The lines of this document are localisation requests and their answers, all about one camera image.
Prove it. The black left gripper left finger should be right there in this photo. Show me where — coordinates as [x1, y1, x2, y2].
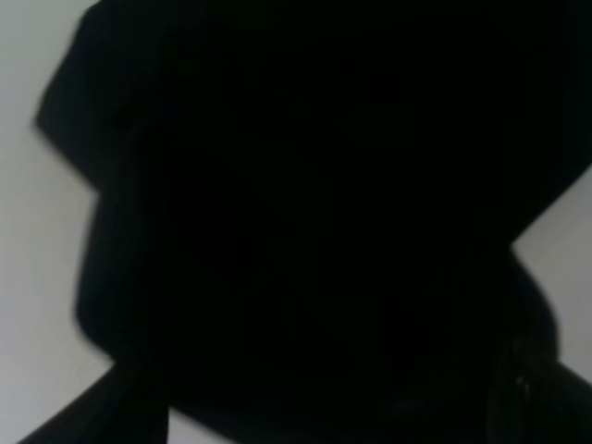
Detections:
[21, 362, 169, 444]

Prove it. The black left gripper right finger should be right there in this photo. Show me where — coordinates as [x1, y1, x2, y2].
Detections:
[489, 338, 591, 444]

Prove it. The black printed t-shirt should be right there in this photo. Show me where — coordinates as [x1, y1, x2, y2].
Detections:
[36, 1, 591, 443]

